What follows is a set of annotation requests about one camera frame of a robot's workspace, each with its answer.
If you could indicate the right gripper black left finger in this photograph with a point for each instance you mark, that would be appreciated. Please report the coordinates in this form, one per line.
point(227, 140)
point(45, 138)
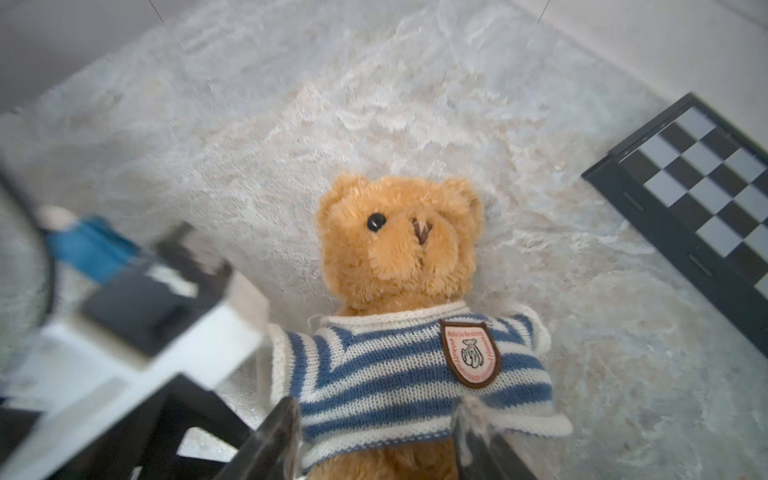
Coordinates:
point(272, 450)

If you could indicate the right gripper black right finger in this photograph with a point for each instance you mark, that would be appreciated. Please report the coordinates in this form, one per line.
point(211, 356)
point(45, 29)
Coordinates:
point(481, 450)

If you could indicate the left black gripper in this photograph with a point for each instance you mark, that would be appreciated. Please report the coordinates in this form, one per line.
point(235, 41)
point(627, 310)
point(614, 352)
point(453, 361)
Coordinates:
point(112, 434)

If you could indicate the blue white striped sweater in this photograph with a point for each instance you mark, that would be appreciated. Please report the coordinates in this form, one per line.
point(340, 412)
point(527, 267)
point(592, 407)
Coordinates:
point(365, 382)

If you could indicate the brown teddy bear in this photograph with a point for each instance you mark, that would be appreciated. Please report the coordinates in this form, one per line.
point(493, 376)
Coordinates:
point(391, 245)

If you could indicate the black white chessboard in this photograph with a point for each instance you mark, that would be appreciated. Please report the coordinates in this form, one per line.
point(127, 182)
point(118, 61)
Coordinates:
point(695, 187)

